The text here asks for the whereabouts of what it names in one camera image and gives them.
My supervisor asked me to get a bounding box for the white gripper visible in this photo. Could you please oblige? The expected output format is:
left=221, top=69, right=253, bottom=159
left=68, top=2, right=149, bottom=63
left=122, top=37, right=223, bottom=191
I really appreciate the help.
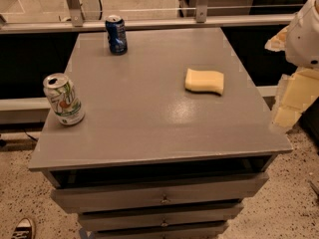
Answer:
left=264, top=0, right=319, bottom=128

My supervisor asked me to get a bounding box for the yellow sponge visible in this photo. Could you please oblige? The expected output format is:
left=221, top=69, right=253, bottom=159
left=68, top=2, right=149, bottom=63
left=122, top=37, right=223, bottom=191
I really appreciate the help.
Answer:
left=184, top=69, right=224, bottom=95

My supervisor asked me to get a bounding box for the blue soda can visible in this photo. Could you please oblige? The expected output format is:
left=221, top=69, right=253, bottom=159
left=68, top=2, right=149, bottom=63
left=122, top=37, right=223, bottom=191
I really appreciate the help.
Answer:
left=105, top=15, right=128, bottom=55

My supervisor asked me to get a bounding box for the white green 7up can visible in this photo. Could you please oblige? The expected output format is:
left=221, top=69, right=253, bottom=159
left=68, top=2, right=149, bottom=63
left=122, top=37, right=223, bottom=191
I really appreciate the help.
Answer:
left=43, top=73, right=85, bottom=125

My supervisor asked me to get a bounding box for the middle grey drawer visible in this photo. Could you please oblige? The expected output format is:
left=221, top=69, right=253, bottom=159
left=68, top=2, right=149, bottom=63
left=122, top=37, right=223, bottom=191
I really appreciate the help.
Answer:
left=79, top=202, right=243, bottom=231

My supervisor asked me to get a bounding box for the grey drawer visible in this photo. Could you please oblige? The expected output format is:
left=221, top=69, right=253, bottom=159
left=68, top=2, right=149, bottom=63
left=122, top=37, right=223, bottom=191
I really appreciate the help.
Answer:
left=95, top=221, right=228, bottom=239
left=79, top=202, right=243, bottom=231
left=52, top=172, right=268, bottom=213

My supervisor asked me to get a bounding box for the grey drawer cabinet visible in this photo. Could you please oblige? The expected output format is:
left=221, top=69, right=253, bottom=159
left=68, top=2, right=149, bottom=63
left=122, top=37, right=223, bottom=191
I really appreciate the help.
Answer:
left=28, top=27, right=294, bottom=239

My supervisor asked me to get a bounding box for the bottom grey drawer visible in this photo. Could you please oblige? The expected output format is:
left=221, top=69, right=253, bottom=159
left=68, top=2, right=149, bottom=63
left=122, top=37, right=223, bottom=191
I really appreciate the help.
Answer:
left=95, top=221, right=228, bottom=239

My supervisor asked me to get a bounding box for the grey metal railing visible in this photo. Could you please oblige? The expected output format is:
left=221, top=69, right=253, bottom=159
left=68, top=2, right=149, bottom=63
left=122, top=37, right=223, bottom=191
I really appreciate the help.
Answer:
left=0, top=0, right=307, bottom=34

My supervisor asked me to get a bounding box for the top grey drawer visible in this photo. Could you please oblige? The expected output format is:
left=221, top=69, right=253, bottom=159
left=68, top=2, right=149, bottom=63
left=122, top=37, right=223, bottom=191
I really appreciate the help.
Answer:
left=52, top=172, right=268, bottom=213

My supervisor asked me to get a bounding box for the black white sneaker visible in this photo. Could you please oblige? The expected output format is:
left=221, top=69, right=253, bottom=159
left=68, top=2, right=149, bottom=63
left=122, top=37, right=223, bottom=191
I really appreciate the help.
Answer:
left=10, top=217, right=36, bottom=239

